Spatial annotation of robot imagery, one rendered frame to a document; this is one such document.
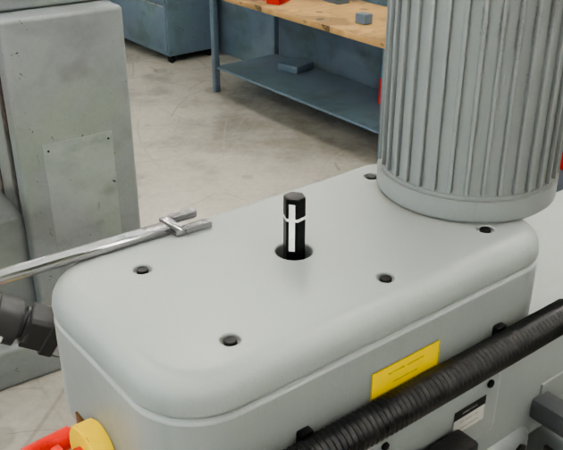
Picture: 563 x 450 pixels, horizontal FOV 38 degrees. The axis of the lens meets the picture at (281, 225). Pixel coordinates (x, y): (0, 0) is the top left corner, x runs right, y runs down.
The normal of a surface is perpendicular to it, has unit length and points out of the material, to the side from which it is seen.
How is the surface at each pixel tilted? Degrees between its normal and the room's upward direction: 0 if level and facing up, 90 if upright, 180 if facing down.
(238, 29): 90
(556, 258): 0
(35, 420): 0
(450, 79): 90
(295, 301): 0
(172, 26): 90
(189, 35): 90
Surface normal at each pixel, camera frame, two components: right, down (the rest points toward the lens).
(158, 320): 0.00, -0.89
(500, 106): 0.03, 0.46
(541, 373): 0.62, 0.36
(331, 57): -0.79, 0.28
